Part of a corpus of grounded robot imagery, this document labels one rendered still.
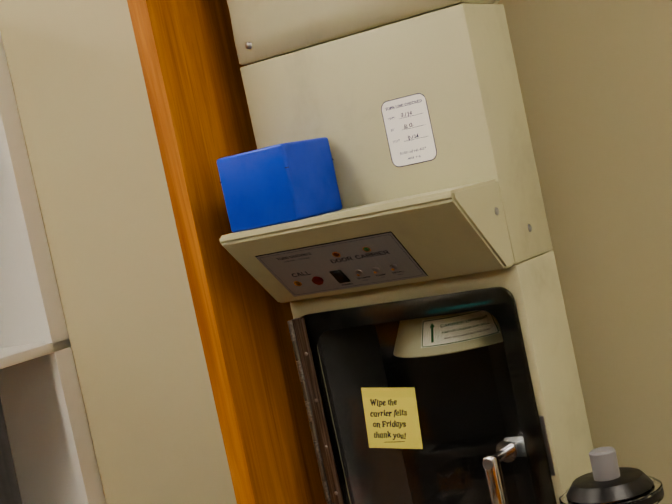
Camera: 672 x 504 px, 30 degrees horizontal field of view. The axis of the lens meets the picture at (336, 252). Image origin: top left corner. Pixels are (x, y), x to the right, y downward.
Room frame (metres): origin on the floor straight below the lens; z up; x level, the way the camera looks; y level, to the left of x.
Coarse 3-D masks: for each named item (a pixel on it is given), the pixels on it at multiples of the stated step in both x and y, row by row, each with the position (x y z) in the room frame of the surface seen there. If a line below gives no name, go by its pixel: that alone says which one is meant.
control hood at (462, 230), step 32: (448, 192) 1.32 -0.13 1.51; (480, 192) 1.37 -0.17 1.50; (288, 224) 1.44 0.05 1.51; (320, 224) 1.41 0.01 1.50; (352, 224) 1.39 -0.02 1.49; (384, 224) 1.38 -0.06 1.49; (416, 224) 1.37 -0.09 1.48; (448, 224) 1.35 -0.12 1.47; (480, 224) 1.36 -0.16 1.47; (416, 256) 1.41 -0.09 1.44; (448, 256) 1.40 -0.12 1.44; (480, 256) 1.38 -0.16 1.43; (512, 256) 1.41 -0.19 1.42; (352, 288) 1.50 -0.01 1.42
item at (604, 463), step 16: (608, 448) 1.31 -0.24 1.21; (592, 464) 1.30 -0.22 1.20; (608, 464) 1.29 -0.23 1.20; (576, 480) 1.32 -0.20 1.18; (592, 480) 1.31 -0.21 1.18; (608, 480) 1.29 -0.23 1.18; (624, 480) 1.28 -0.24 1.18; (640, 480) 1.28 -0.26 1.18; (576, 496) 1.29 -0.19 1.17; (592, 496) 1.27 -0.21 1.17; (608, 496) 1.26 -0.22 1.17; (624, 496) 1.26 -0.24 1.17
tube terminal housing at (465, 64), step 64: (256, 64) 1.57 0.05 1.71; (320, 64) 1.52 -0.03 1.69; (384, 64) 1.47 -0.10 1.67; (448, 64) 1.43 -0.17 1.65; (512, 64) 1.50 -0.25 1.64; (256, 128) 1.58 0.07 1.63; (320, 128) 1.53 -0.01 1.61; (384, 128) 1.48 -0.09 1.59; (448, 128) 1.44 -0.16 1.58; (512, 128) 1.46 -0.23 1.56; (384, 192) 1.49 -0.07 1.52; (512, 192) 1.44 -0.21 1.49; (576, 384) 1.49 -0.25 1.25; (576, 448) 1.46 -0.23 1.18
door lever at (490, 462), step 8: (504, 440) 1.43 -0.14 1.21; (496, 448) 1.43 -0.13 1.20; (504, 448) 1.42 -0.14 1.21; (512, 448) 1.42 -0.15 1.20; (488, 456) 1.39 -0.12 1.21; (496, 456) 1.39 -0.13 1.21; (504, 456) 1.41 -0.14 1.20; (512, 456) 1.42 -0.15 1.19; (488, 464) 1.39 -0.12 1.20; (496, 464) 1.39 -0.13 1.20; (488, 472) 1.39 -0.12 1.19; (496, 472) 1.39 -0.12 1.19; (488, 480) 1.39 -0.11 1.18; (496, 480) 1.39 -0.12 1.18; (488, 488) 1.39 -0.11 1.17; (496, 488) 1.39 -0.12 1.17; (504, 488) 1.39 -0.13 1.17; (496, 496) 1.39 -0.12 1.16; (504, 496) 1.39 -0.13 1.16
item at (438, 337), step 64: (320, 320) 1.55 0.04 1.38; (384, 320) 1.50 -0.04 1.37; (448, 320) 1.45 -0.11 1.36; (512, 320) 1.41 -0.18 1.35; (320, 384) 1.56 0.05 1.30; (384, 384) 1.51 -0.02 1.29; (448, 384) 1.46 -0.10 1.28; (512, 384) 1.42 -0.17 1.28; (384, 448) 1.52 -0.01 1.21; (448, 448) 1.47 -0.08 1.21
